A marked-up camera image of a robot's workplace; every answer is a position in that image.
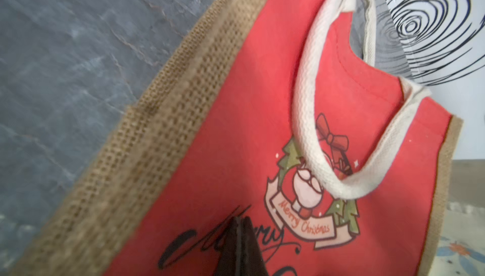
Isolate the cream floral canvas tote bag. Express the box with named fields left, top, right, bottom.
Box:
left=429, top=160, right=485, bottom=275

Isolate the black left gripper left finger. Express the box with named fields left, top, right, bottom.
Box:
left=214, top=217, right=240, bottom=276

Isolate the red Christmas jute bag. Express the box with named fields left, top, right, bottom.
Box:
left=11, top=0, right=462, bottom=275

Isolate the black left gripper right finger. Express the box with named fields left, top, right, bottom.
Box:
left=240, top=217, right=269, bottom=276

